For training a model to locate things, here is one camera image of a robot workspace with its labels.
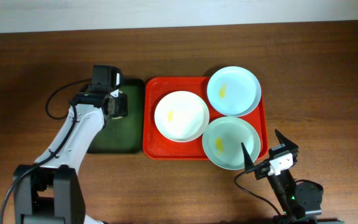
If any red plastic tray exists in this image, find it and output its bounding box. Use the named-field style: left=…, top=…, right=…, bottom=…
left=142, top=76, right=269, bottom=161

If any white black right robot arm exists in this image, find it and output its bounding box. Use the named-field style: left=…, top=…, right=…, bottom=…
left=234, top=129, right=324, bottom=223

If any light blue plate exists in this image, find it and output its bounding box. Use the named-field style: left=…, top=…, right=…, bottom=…
left=206, top=66, right=262, bottom=117

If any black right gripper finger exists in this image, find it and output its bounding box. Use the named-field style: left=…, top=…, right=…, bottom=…
left=275, top=129, right=297, bottom=149
left=241, top=142, right=254, bottom=173

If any dark green tray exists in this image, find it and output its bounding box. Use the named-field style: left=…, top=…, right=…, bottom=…
left=88, top=79, right=145, bottom=154

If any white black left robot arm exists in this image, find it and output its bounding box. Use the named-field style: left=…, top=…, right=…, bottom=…
left=6, top=65, right=128, bottom=224

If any light green plate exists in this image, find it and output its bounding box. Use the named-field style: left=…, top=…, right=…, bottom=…
left=202, top=116, right=262, bottom=170

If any white plate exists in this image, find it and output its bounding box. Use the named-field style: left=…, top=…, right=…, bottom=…
left=154, top=91, right=209, bottom=142

